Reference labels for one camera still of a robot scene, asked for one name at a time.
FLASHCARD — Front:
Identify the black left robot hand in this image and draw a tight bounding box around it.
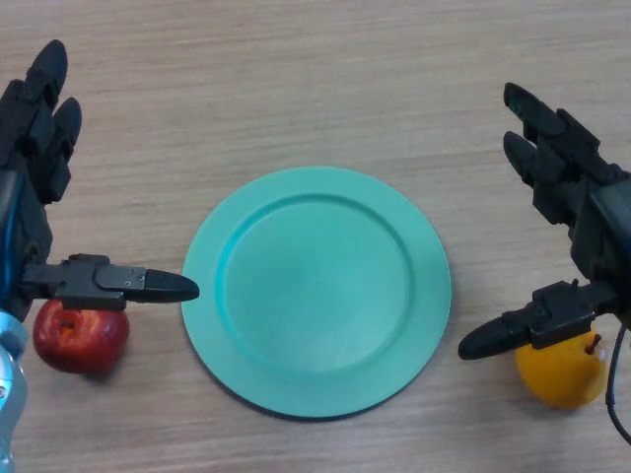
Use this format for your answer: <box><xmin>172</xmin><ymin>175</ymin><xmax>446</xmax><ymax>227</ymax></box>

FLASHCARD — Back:
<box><xmin>0</xmin><ymin>38</ymin><xmax>200</xmax><ymax>324</ymax></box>

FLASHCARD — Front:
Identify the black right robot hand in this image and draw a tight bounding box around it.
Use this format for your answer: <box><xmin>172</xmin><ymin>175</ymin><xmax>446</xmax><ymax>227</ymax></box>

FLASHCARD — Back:
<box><xmin>457</xmin><ymin>82</ymin><xmax>631</xmax><ymax>364</ymax></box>

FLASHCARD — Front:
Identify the yellow pear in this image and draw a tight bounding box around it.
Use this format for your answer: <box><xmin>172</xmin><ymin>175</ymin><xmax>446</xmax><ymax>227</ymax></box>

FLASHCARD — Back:
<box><xmin>515</xmin><ymin>327</ymin><xmax>608</xmax><ymax>409</ymax></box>

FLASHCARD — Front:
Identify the green round plate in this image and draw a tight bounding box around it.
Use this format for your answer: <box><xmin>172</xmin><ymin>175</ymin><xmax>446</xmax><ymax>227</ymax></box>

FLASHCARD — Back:
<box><xmin>180</xmin><ymin>166</ymin><xmax>453</xmax><ymax>421</ymax></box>

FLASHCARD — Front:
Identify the red apple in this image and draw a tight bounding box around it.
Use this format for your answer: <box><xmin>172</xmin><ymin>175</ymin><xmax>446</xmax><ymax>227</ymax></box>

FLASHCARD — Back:
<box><xmin>32</xmin><ymin>298</ymin><xmax>131</xmax><ymax>375</ymax></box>

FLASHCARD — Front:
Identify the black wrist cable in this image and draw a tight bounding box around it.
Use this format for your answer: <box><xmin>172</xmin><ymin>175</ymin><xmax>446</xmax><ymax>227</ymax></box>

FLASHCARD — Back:
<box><xmin>604</xmin><ymin>324</ymin><xmax>631</xmax><ymax>442</ymax></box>

